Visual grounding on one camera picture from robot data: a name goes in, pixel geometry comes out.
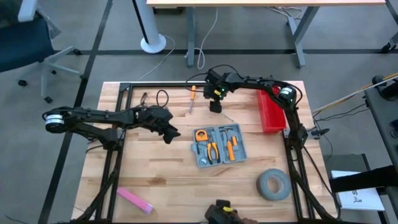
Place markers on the grey duct tape roll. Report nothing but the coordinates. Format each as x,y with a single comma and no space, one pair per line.
264,189

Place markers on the yellow and white rod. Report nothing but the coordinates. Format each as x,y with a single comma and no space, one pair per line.
348,96

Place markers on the black side table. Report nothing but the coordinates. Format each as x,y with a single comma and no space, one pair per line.
382,109

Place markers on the black device with yellow tag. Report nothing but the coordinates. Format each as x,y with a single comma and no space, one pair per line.
217,214

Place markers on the pink flat bar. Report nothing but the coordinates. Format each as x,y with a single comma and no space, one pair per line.
135,200

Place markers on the blue-grey plastic tool case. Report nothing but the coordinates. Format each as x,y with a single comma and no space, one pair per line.
199,155

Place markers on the white paper sheet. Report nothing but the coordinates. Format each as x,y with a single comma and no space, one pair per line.
367,199

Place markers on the grey column with round base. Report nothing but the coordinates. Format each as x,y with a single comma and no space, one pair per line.
152,43

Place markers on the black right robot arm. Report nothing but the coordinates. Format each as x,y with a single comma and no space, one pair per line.
258,84

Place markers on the red plastic bin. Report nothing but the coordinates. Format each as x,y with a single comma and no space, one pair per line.
270,109

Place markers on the grey office chair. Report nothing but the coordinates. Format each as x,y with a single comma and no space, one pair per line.
25,43

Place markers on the orange tape measure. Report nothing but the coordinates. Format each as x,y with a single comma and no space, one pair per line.
199,135

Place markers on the black rounded device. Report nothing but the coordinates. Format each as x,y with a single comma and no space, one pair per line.
388,90

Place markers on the wooden desk with grey legs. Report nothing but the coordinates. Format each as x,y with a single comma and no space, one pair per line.
248,3

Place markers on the black arm base connector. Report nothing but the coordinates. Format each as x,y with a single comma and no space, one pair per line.
320,132

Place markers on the black flat bar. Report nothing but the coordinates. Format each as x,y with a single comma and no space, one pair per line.
363,180

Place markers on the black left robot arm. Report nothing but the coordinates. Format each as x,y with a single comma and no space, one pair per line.
90,116

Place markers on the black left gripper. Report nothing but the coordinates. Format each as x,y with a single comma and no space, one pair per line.
152,116

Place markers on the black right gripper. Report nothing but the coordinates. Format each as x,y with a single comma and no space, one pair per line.
219,84

